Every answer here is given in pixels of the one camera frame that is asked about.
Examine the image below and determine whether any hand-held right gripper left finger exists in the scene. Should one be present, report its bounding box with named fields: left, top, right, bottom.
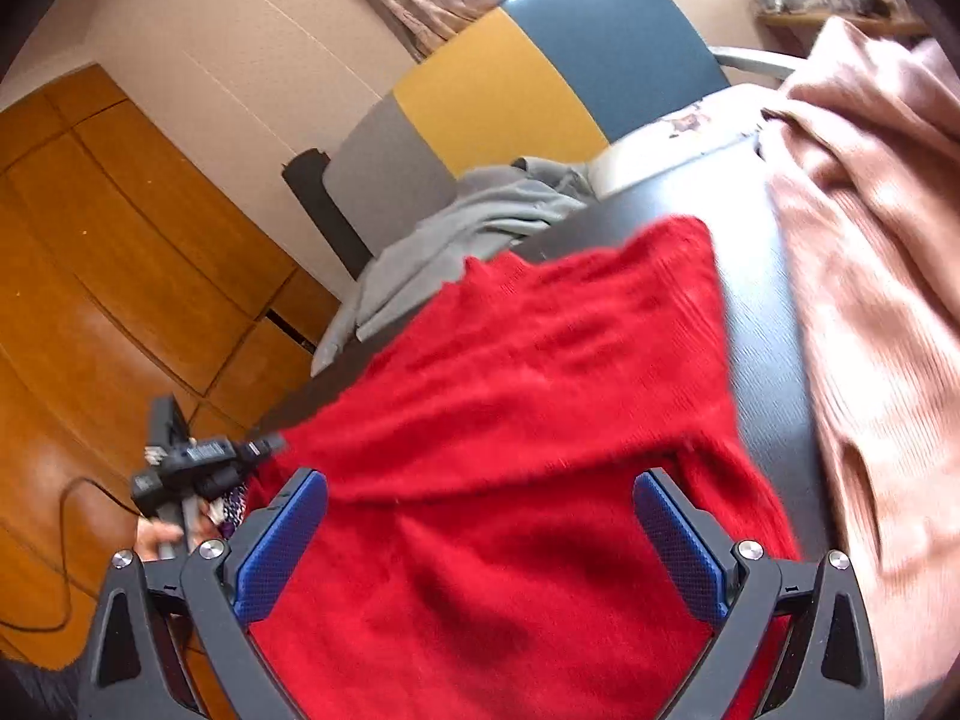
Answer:
left=79, top=467, right=329, bottom=720

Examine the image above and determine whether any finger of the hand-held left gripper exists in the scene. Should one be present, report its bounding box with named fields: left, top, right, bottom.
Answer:
left=236, top=431, right=292, bottom=463

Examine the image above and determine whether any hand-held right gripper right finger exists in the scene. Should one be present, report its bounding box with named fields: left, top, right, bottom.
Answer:
left=632, top=467, right=886, bottom=720

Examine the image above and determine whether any red knitted sweater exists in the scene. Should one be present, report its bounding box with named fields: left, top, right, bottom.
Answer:
left=244, top=216, right=803, bottom=720

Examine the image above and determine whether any person's left hand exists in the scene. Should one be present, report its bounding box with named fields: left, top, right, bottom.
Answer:
left=135, top=517, right=188, bottom=562

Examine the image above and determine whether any purple patterned cloth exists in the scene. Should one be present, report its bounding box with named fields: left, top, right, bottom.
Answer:
left=199, top=484, right=252, bottom=541

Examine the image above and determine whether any grey garment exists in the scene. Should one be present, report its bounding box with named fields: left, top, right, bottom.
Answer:
left=311, top=156, right=601, bottom=376

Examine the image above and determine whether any pink knitted sweater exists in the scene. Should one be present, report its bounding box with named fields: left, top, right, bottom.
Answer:
left=757, top=15, right=960, bottom=706

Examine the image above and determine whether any white deer print cushion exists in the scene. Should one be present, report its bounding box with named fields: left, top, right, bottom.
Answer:
left=589, top=82, right=788, bottom=200

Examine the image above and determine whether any grey yellow blue armchair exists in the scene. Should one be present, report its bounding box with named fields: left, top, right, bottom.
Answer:
left=322, top=0, right=807, bottom=361

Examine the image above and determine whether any wooden desk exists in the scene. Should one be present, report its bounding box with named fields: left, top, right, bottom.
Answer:
left=757, top=9, right=931, bottom=40

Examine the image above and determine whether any black cable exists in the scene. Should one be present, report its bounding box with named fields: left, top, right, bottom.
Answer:
left=0, top=476, right=147, bottom=635

